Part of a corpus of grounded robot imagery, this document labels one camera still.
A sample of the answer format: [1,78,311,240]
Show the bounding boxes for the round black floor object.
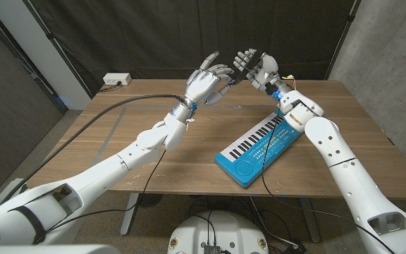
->
[137,193,164,209]

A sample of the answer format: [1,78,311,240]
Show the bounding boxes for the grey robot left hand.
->
[173,51,235,119]

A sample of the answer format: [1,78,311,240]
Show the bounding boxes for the white table leg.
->
[298,197,321,243]
[120,193,140,236]

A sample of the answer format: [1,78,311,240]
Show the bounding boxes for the black torso cable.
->
[192,210,218,245]

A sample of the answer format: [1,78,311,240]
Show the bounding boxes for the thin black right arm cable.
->
[261,111,390,250]

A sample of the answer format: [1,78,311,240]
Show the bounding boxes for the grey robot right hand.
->
[233,48,292,102]

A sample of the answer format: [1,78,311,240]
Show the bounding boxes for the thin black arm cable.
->
[44,149,168,234]
[261,111,390,250]

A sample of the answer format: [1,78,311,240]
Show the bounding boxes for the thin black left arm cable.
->
[44,149,168,234]

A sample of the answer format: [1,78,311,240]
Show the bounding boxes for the black backdrop curtain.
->
[23,0,361,96]

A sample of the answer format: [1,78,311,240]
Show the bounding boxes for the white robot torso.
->
[166,210,270,254]

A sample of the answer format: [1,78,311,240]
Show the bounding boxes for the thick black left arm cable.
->
[0,93,186,205]

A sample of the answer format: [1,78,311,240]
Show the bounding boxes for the blue toy keyboard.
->
[214,111,302,188]

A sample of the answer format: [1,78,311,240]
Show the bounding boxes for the black velcro strap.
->
[231,48,262,86]

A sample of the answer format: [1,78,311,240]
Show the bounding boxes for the white power strip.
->
[102,72,133,86]

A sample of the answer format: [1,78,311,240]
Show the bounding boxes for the grey floor cable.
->
[249,196,298,247]

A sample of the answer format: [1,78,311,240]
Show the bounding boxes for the black power adapter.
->
[282,241,308,254]

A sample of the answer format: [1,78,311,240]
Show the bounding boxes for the black backdrop stand pole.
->
[22,0,94,99]
[324,0,362,80]

